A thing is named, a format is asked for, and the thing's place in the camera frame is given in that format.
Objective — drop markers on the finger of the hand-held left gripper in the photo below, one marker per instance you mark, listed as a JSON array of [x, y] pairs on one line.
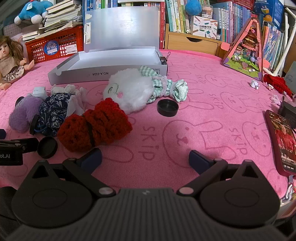
[[29, 144]]

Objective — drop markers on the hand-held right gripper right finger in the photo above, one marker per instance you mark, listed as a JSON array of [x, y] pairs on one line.
[[198, 160]]

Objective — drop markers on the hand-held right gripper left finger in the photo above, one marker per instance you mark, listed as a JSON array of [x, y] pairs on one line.
[[92, 158]]

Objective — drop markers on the black lid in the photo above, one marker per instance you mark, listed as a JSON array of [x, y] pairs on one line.
[[47, 147]]

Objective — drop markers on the red crochet hat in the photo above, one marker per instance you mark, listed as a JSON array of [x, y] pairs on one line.
[[101, 122]]

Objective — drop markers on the blue floral cloth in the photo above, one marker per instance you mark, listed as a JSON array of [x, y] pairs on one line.
[[53, 109]]

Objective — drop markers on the white paper note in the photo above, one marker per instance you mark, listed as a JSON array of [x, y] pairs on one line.
[[38, 91]]

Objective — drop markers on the deep black cap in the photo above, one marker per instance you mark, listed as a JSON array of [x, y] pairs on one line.
[[167, 109]]

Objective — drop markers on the green striped doll clothes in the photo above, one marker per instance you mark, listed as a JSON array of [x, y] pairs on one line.
[[178, 90]]

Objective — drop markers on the patterned paper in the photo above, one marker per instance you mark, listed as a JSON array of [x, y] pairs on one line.
[[254, 84]]

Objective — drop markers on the grey plastic file box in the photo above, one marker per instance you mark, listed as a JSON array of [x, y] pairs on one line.
[[115, 60]]

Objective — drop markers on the pink printed blanket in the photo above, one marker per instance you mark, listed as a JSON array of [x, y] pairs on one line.
[[208, 129]]

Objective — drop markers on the smartphone in red case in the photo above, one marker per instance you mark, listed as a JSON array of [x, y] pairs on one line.
[[281, 139]]

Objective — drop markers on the brown haired doll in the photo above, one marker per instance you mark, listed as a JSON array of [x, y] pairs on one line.
[[9, 60]]

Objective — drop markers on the small folded paper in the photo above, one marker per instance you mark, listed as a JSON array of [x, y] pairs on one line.
[[270, 86], [275, 99]]

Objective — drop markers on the dark grey adapter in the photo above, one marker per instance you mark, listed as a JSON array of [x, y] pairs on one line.
[[288, 111]]

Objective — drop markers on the black binder clip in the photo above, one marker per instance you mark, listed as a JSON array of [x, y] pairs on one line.
[[164, 61]]

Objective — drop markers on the red plastic crate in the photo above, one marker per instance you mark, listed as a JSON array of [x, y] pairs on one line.
[[60, 44]]

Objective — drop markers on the red knitted item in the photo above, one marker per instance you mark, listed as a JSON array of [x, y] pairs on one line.
[[276, 83]]

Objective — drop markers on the wooden drawer organizer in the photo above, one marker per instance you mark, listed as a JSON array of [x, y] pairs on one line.
[[192, 45]]

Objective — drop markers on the pink triangular toy house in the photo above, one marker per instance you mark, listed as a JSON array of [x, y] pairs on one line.
[[247, 51]]

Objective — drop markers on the stack of worn books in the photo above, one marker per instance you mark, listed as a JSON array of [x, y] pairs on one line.
[[60, 18]]

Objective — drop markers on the white label printer box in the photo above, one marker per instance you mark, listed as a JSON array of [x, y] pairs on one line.
[[204, 29]]

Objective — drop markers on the blue robot cat plush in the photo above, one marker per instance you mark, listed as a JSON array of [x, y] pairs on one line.
[[32, 11]]

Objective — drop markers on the row of thin books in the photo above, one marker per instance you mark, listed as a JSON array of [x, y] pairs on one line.
[[272, 46]]

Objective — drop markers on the row of colourful children's books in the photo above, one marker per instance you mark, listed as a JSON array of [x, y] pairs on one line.
[[233, 20]]

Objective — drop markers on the small figure box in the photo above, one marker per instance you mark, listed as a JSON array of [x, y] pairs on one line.
[[207, 10]]

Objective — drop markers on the large blue plush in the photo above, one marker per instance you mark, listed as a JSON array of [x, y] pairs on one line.
[[193, 6]]

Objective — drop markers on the row of books behind box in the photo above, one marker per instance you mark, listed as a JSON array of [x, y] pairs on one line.
[[101, 3]]

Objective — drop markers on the blue cardboard box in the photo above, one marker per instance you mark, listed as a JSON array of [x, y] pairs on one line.
[[268, 11]]

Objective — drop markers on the white rack frame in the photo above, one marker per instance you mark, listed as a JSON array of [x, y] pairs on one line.
[[285, 53]]

